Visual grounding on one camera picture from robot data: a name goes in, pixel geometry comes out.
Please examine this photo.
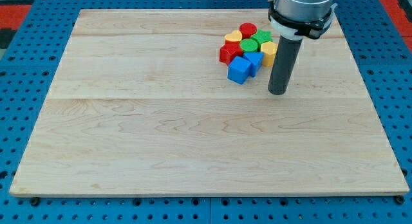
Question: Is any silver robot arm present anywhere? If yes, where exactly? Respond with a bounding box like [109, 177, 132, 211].
[268, 0, 337, 41]

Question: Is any blue cube block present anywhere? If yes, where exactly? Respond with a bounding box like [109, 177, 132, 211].
[227, 57, 252, 84]

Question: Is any light wooden board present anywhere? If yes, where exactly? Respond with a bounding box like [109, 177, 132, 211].
[10, 9, 409, 198]

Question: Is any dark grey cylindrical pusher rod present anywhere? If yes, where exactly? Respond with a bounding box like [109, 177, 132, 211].
[268, 36, 302, 95]

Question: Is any green circle block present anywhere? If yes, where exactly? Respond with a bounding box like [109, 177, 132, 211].
[239, 39, 258, 53]

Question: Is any yellow hexagon block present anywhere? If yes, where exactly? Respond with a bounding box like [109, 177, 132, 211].
[260, 41, 277, 67]

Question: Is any green star block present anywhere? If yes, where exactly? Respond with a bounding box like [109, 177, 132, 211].
[250, 29, 273, 49]

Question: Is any red pentagon block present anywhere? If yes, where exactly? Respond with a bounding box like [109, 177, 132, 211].
[219, 42, 243, 65]

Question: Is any red circle block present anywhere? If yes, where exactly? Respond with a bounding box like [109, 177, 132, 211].
[239, 23, 257, 39]

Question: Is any blue triangle block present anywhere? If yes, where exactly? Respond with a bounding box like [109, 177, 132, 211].
[243, 52, 264, 77]

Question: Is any yellow heart block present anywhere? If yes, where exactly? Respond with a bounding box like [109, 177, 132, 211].
[224, 30, 243, 43]

